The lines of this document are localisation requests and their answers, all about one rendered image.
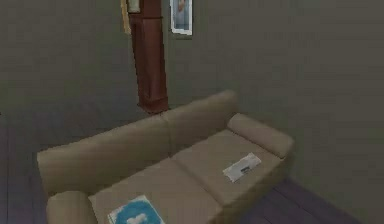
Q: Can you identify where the blue and white book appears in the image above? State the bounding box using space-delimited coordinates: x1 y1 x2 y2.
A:
107 194 166 224

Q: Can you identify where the beige sofa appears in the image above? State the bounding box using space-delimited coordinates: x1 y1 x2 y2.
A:
36 89 295 224

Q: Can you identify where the white newspaper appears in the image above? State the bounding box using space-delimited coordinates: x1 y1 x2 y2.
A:
222 152 262 184

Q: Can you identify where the white framed wall picture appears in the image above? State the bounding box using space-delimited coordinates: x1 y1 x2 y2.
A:
169 0 194 36

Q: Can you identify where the brown grandfather clock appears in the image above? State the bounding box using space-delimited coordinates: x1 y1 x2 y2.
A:
127 0 170 114

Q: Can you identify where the yellow framed wall picture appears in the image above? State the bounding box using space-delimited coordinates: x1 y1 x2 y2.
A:
120 0 132 36

